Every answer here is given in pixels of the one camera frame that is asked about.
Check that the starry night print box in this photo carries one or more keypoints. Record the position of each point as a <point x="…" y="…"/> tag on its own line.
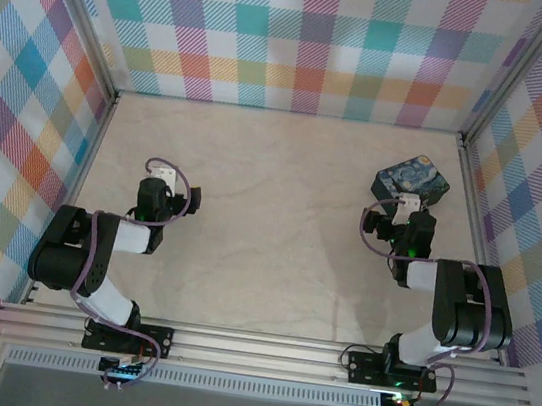
<point x="411" y="177"/>

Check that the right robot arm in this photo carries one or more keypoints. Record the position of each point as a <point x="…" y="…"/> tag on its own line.
<point x="466" y="321"/>

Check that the small controller circuit board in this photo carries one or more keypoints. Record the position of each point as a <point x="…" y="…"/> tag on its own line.
<point x="399" y="402"/>
<point x="119" y="367"/>

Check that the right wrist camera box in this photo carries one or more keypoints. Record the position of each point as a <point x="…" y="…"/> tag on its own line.
<point x="410" y="201"/>

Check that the aluminium side rail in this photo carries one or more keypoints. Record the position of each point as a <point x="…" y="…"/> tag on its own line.
<point x="476" y="217"/>
<point x="70" y="195"/>

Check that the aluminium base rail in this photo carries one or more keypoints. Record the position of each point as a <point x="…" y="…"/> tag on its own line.
<point x="255" y="352"/>

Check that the aluminium frame post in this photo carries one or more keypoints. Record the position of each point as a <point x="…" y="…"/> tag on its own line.
<point x="76" y="9"/>
<point x="517" y="71"/>

